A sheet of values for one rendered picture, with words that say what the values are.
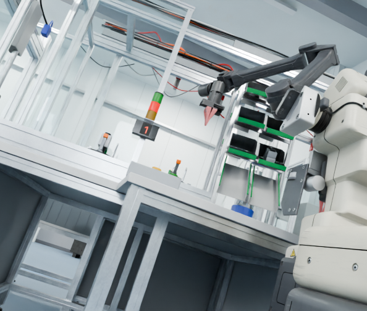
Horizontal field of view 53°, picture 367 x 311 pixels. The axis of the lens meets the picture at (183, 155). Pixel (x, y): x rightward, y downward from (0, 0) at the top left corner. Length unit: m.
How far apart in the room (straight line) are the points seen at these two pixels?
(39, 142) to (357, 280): 1.24
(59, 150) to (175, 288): 1.97
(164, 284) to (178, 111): 8.25
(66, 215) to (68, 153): 2.05
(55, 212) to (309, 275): 3.01
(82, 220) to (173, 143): 7.44
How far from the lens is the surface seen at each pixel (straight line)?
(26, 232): 2.85
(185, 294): 3.24
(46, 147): 1.55
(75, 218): 3.54
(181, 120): 10.95
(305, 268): 0.76
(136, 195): 1.13
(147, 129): 1.84
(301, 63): 1.58
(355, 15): 6.53
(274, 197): 1.79
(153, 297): 3.21
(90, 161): 1.52
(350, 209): 1.07
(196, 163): 10.80
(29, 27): 2.31
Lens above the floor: 0.66
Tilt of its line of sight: 15 degrees up
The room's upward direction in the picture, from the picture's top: 19 degrees clockwise
